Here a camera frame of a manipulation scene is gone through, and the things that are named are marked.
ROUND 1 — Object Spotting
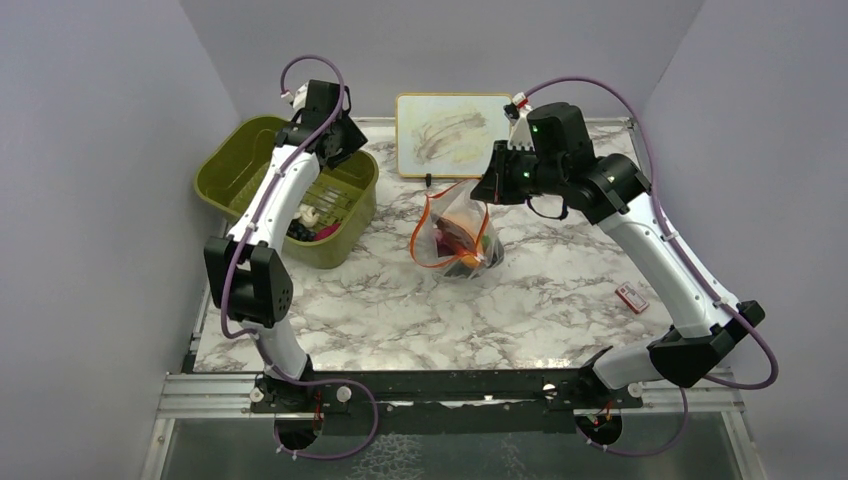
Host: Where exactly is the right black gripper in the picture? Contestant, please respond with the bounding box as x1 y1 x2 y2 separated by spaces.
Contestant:
471 141 565 206

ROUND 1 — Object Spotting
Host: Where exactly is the clear zip bag orange zipper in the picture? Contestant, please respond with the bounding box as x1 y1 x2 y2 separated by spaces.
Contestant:
409 179 505 279

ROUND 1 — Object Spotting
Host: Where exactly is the orange toy carrot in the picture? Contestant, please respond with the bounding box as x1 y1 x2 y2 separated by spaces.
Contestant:
459 252 486 271

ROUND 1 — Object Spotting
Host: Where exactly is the olive green plastic bin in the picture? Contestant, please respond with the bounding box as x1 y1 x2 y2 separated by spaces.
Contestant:
194 116 379 269

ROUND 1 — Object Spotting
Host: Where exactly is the white toy mushroom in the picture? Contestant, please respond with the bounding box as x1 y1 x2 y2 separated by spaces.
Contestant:
294 204 320 228

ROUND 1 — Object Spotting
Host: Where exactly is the black toy grape bunch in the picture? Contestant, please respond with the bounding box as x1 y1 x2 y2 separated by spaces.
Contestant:
287 220 316 242

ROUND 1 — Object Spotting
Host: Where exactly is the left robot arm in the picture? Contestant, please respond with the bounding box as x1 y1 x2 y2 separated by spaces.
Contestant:
203 80 366 411

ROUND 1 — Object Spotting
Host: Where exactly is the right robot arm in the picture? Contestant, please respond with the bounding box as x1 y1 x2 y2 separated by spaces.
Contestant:
471 100 765 407

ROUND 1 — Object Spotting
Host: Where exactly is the framed painting on stand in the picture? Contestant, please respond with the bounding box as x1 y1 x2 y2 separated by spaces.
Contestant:
395 92 511 179

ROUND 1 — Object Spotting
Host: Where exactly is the small magenta toy piece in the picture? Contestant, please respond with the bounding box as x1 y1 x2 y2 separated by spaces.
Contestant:
313 223 341 242

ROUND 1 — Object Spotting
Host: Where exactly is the small red white card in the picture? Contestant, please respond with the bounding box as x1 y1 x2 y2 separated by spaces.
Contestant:
615 282 650 314

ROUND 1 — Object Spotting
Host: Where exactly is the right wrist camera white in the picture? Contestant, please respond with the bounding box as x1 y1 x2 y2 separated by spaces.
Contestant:
503 92 533 150

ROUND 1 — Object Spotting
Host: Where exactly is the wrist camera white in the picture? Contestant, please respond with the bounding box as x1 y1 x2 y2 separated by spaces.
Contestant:
503 92 533 150
281 81 310 111

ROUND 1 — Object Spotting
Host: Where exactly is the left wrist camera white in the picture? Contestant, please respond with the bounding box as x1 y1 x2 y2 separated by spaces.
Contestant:
281 81 310 111

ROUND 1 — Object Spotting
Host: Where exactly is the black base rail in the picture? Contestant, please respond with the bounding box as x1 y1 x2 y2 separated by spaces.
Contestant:
249 368 643 436

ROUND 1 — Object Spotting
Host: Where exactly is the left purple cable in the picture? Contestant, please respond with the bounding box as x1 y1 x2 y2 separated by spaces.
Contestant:
219 55 380 462

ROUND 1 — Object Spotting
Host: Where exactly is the purple cable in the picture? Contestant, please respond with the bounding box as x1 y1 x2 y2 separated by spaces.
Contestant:
219 55 380 462
510 75 780 460

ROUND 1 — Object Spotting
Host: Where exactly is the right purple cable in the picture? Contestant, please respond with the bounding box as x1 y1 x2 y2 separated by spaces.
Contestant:
510 75 780 460

